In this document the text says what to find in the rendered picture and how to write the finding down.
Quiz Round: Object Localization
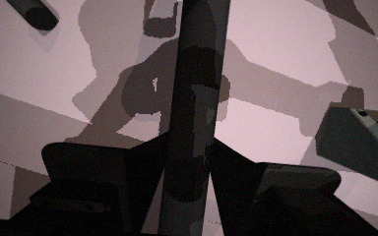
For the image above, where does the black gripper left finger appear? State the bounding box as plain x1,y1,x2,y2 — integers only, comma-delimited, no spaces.
41,131,168,233

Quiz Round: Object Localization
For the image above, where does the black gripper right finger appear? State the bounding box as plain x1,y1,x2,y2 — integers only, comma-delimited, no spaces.
210,138,342,236

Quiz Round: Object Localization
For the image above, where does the dark grey pipe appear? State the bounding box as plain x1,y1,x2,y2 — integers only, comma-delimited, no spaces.
157,0,231,236

